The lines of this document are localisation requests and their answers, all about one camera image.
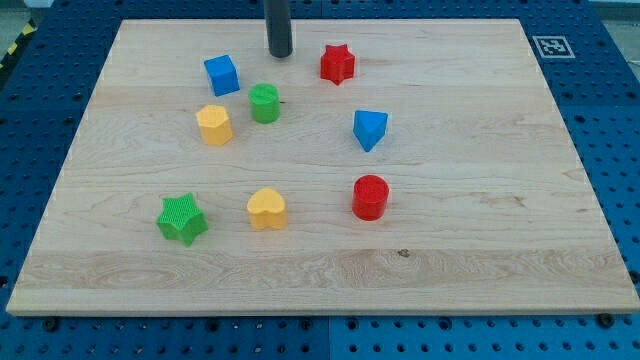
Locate yellow hexagon block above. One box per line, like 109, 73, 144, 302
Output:
196, 105, 233, 146

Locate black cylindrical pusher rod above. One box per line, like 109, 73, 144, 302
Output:
263, 0, 293, 58

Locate light wooden board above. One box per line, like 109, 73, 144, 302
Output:
7, 18, 639, 316

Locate black bolt front right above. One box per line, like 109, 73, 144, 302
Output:
596, 313, 616, 329

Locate blue triangle block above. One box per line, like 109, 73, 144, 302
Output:
353, 110, 389, 152

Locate green cylinder block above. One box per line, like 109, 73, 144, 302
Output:
248, 83, 280, 124

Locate white fiducial marker tag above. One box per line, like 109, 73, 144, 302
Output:
532, 35, 575, 59

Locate red cylinder block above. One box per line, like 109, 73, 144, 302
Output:
352, 174, 390, 221

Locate black bolt front left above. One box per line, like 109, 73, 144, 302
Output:
41, 317, 59, 333

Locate green star block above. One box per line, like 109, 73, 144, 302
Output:
156, 193, 209, 247

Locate yellow heart block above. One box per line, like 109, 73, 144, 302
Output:
247, 187, 288, 230

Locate blue cube block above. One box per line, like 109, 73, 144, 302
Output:
204, 54, 240, 97

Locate black bolt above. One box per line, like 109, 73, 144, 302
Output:
596, 313, 616, 329
41, 317, 59, 333

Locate red star block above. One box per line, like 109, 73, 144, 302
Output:
320, 44, 356, 85

